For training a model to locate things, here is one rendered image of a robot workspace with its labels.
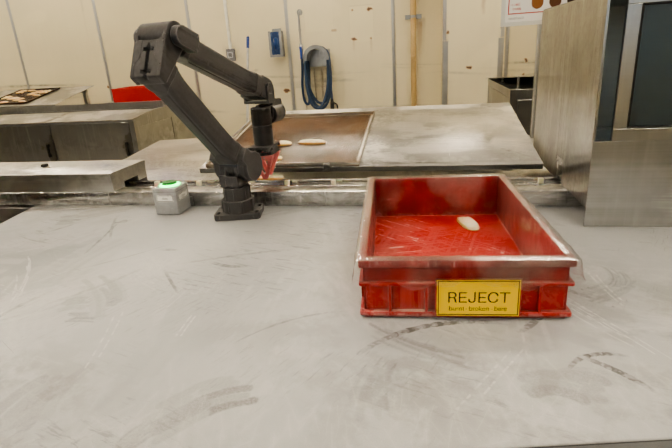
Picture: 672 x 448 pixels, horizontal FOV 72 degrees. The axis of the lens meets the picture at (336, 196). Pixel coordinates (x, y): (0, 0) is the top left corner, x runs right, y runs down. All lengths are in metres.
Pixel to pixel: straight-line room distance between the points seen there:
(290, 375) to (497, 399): 0.26
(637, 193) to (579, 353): 0.53
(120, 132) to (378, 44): 2.61
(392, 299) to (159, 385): 0.35
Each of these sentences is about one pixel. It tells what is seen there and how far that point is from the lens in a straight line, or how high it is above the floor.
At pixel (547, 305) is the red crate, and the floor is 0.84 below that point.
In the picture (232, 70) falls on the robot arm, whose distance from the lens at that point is 1.19.
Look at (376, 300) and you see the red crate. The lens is 0.74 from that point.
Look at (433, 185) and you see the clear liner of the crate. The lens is 1.13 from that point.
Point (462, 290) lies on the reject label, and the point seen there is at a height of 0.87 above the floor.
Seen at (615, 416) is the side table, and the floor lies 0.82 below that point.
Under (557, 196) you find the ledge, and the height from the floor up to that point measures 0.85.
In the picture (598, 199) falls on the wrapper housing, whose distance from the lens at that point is 1.15.
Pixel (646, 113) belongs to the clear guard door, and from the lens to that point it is 1.13.
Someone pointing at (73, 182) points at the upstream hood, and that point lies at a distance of 1.59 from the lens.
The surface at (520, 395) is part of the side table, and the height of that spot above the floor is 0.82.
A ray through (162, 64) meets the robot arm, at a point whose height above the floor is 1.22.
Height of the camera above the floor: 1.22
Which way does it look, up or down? 17 degrees down
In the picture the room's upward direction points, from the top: 4 degrees counter-clockwise
